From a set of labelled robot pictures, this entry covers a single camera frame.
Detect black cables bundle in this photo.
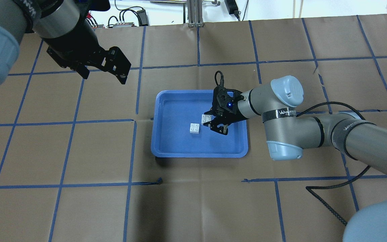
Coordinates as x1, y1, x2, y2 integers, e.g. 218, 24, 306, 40
106, 5, 148, 27

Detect blue plastic tray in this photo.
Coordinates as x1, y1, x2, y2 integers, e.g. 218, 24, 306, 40
151, 89, 249, 158

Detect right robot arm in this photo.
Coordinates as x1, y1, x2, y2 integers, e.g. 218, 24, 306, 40
201, 76, 387, 242

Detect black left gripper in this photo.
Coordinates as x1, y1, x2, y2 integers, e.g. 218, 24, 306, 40
46, 20, 131, 85

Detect black power adapter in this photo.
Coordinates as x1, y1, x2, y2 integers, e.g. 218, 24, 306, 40
224, 0, 240, 19

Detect aluminium profile post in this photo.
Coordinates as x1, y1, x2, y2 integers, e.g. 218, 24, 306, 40
187, 0, 204, 28

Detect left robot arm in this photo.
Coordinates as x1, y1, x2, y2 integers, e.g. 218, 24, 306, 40
0, 0, 131, 85

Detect white block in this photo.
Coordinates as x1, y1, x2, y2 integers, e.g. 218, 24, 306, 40
201, 114, 212, 124
189, 123, 200, 134

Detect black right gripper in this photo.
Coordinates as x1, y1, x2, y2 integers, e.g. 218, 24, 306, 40
203, 86, 243, 135

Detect black braided cable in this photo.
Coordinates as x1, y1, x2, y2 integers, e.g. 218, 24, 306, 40
296, 102, 372, 226

